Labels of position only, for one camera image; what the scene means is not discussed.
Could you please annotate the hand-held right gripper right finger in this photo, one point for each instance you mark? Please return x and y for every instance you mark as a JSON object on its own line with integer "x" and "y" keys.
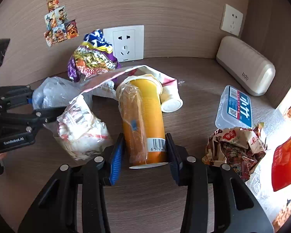
{"x": 172, "y": 160}

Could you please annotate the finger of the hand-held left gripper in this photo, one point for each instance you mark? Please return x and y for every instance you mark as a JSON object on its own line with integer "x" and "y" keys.
{"x": 14, "y": 94}
{"x": 46, "y": 114}

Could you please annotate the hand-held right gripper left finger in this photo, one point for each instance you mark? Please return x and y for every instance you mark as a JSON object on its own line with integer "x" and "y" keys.
{"x": 117, "y": 161}

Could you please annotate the white plastic bag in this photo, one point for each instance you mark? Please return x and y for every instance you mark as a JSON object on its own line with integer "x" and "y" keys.
{"x": 82, "y": 131}

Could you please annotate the bread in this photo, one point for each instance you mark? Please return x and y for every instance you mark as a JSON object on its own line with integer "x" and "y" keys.
{"x": 132, "y": 116}

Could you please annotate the clear plastic bag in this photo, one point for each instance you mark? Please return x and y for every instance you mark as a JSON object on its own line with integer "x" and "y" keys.
{"x": 53, "y": 92}

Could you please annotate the white paper cup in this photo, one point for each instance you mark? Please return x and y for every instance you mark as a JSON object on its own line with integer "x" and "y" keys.
{"x": 171, "y": 104}

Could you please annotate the crumpled brown snack wrapper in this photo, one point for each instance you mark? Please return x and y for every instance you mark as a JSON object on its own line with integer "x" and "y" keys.
{"x": 232, "y": 150}

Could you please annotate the white and pink paper bag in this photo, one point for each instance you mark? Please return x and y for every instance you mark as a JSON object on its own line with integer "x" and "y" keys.
{"x": 104, "y": 82}

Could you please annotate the purple noodle packet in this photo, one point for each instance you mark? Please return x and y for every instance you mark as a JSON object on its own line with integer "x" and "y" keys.
{"x": 92, "y": 58}

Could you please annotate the cluster of cartoon stickers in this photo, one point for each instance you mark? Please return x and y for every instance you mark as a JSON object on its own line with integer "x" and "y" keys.
{"x": 57, "y": 29}

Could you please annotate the tissue pack with blue label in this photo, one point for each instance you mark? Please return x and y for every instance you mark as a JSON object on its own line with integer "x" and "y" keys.
{"x": 237, "y": 104}

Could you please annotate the translucent patterned plastic bag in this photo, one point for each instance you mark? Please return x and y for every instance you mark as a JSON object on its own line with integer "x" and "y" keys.
{"x": 262, "y": 194}

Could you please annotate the red snack packet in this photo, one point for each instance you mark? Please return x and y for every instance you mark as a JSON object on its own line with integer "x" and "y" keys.
{"x": 286, "y": 165}

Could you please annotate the beige ribbed case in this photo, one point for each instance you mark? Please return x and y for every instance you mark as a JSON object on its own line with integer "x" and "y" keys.
{"x": 245, "y": 63}

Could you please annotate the large white wall socket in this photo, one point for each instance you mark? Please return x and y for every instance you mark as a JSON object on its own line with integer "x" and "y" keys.
{"x": 125, "y": 42}

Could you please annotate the small white wall socket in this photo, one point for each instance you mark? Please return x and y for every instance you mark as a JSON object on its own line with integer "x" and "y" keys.
{"x": 231, "y": 19}

